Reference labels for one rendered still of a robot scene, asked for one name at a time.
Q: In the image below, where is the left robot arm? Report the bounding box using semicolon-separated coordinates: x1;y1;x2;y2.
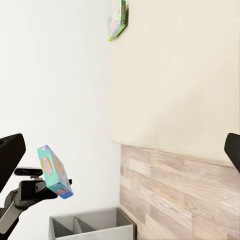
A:
0;166;73;240

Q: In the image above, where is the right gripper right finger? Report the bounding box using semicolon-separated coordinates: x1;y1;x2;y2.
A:
224;133;240;172

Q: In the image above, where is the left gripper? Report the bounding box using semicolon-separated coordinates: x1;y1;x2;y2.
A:
18;179;73;207

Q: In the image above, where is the board game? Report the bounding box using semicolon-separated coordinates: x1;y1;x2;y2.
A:
37;144;73;199
108;0;126;42

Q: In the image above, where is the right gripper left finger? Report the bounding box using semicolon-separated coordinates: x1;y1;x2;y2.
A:
0;133;26;193

